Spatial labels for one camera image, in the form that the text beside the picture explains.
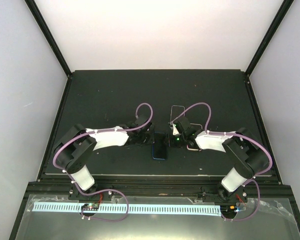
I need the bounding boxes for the pink phone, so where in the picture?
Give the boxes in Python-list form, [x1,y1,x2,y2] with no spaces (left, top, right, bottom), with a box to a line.
[170,105,186,123]

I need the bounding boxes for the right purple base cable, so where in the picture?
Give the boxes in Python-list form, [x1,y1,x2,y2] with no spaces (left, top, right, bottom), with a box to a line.
[221,178,261,223]

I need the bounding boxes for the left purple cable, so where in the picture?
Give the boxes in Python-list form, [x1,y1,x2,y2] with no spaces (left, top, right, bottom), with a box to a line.
[53,102,155,198]

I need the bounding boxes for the right control board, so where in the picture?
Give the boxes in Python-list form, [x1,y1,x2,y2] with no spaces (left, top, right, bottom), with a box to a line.
[222,205,244,213]

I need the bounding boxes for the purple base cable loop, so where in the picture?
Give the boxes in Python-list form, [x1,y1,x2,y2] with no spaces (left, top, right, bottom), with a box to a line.
[79,188,130,222]

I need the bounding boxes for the right black frame post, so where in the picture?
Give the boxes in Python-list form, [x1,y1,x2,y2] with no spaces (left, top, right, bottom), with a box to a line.
[245,0,294,77]

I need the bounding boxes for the left control board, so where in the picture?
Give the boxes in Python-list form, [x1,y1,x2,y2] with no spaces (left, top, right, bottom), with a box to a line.
[81,203,99,212]

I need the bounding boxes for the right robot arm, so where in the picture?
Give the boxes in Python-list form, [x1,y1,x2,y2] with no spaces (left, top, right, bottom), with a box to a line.
[169,116,273,202]

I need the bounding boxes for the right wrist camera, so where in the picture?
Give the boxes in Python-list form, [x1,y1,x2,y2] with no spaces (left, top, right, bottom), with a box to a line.
[172,123,180,136]

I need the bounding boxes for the left black frame post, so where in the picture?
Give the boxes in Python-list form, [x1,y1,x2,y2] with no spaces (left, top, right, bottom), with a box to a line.
[24,0,72,77]

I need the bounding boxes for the control board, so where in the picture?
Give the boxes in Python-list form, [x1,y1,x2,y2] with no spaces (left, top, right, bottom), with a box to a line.
[222,205,244,213]
[81,203,99,212]

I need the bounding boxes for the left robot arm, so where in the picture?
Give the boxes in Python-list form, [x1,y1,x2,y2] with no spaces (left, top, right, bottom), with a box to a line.
[52,116,155,200]

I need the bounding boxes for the black phone case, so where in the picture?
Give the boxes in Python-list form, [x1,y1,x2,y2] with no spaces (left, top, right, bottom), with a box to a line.
[152,132,168,160]

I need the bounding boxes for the black frame post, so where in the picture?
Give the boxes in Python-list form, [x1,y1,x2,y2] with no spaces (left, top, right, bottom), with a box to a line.
[24,0,72,77]
[245,0,294,77]

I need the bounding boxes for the beige phone case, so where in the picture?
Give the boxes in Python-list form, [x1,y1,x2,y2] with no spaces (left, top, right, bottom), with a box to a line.
[186,123,203,152]

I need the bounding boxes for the white slotted cable duct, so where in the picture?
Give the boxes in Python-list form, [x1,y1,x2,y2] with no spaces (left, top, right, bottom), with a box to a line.
[32,202,222,217]

